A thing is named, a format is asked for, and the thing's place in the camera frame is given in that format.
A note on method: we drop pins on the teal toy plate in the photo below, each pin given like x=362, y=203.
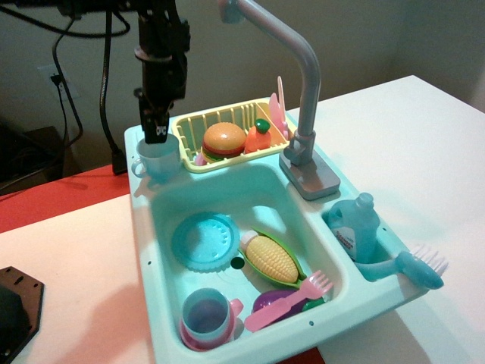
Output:
x=206, y=242

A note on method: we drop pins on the purple toy eggplant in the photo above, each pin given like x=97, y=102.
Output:
x=269, y=297

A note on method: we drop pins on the toy hamburger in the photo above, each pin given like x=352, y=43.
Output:
x=223, y=140

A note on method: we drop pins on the blue toy soap bottle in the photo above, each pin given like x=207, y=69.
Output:
x=354, y=223

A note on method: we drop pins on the yellow dish rack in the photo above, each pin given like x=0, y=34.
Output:
x=190, y=129

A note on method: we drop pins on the white wall outlet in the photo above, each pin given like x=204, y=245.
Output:
x=49, y=73

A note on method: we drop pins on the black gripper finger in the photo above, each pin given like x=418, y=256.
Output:
x=154, y=118

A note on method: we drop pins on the light blue toy cup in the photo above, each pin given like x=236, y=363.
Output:
x=159, y=161

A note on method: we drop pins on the pink toy utensil in rack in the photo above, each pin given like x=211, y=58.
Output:
x=278, y=109

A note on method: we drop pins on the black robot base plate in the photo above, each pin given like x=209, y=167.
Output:
x=21, y=309

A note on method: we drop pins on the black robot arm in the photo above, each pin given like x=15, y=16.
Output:
x=164, y=40

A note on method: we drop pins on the teal toy sink unit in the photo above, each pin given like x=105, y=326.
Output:
x=257, y=195

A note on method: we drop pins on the red mat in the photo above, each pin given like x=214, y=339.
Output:
x=61, y=196

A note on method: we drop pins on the toy corn cob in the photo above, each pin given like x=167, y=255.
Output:
x=271, y=259

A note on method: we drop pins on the blue toy dish brush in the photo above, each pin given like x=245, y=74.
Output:
x=423, y=266

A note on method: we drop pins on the grey toy faucet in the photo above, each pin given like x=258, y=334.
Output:
x=304, y=167

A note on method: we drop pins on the blue cup in sink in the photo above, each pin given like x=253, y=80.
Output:
x=206, y=315

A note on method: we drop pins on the orange toy fruit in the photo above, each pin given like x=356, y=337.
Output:
x=258, y=137

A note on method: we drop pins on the pink toy saucer cup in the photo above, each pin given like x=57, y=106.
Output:
x=236, y=308

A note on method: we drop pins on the pink toy fork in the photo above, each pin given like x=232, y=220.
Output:
x=313, y=287

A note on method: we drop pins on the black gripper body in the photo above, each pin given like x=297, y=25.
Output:
x=163, y=78

